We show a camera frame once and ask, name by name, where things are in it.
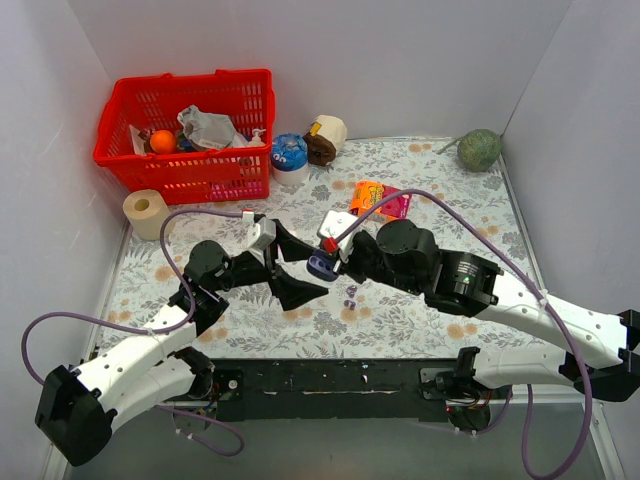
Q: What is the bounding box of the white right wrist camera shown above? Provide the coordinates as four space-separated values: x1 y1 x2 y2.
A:
317 210 358 263

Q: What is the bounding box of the purple earbud charging case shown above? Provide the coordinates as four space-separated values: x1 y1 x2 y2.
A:
306 252 339 282

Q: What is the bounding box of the beige paper roll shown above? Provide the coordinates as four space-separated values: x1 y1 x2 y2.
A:
122 189 170 241

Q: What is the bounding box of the grey crumpled bag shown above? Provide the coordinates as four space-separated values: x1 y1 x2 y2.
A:
177 105 236 151

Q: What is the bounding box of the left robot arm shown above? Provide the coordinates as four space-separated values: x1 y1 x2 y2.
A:
35 216 328 466

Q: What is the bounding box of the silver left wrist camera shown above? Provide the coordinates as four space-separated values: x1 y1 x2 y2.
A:
245 218 277 264

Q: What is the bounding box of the blue white cup container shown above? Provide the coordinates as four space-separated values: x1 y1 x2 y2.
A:
270 133 309 186

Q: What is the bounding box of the green melon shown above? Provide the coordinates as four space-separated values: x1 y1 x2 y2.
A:
436 129 502 173

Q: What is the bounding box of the red plastic shopping basket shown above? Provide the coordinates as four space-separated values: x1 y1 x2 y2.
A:
93 69 276 205

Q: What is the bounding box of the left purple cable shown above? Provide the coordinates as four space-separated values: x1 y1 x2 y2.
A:
20 207 256 457

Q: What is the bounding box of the orange fruit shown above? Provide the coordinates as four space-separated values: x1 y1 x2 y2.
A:
149 130 177 155

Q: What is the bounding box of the white pump bottle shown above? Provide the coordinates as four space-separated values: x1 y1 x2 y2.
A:
247 129 266 148

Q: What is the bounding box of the brown white plush toy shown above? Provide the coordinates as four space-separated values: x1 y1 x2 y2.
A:
303 115 348 167

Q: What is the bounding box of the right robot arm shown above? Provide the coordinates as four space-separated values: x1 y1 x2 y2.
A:
334 216 639 402

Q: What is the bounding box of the orange pink sponge box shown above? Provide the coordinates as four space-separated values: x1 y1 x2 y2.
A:
349 179 414 224

